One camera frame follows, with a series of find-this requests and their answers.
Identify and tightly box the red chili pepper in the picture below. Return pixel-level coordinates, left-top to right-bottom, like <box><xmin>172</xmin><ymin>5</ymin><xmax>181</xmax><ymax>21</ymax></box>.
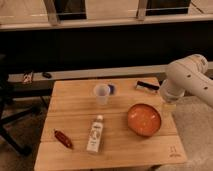
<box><xmin>54</xmin><ymin>130</ymin><xmax>73</xmax><ymax>149</ymax></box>

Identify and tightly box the wooden table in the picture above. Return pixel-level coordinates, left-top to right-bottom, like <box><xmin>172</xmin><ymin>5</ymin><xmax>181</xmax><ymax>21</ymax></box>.
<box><xmin>34</xmin><ymin>78</ymin><xmax>187</xmax><ymax>171</ymax></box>

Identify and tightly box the blue round object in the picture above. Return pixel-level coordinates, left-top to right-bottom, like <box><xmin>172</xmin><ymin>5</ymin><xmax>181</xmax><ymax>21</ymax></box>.
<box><xmin>108</xmin><ymin>84</ymin><xmax>116</xmax><ymax>95</ymax></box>

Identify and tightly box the white bottle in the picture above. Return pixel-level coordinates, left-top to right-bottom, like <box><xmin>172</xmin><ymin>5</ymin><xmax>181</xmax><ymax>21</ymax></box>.
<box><xmin>86</xmin><ymin>115</ymin><xmax>104</xmax><ymax>153</ymax></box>

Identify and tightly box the translucent white cup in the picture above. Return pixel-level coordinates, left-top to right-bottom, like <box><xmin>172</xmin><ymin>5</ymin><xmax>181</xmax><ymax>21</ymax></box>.
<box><xmin>93</xmin><ymin>84</ymin><xmax>110</xmax><ymax>105</ymax></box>

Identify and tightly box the orange bowl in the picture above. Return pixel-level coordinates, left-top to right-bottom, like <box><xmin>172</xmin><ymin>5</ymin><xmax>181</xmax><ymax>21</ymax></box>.
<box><xmin>127</xmin><ymin>103</ymin><xmax>161</xmax><ymax>137</ymax></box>

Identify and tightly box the black and white brush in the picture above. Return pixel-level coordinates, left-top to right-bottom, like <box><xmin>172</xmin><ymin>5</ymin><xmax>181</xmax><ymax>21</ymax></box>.
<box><xmin>136</xmin><ymin>81</ymin><xmax>160</xmax><ymax>93</ymax></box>

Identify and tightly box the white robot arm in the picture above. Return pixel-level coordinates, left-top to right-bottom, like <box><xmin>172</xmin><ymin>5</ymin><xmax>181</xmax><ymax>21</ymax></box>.
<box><xmin>159</xmin><ymin>54</ymin><xmax>213</xmax><ymax>108</ymax></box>

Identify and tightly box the small black object on ledge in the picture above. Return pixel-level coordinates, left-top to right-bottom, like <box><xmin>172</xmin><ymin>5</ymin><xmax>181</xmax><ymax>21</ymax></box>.
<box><xmin>42</xmin><ymin>72</ymin><xmax>52</xmax><ymax>79</ymax></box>

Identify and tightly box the striped object on ledge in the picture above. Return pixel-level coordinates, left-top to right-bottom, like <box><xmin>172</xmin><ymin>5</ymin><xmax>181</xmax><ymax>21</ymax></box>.
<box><xmin>22</xmin><ymin>71</ymin><xmax>34</xmax><ymax>84</ymax></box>

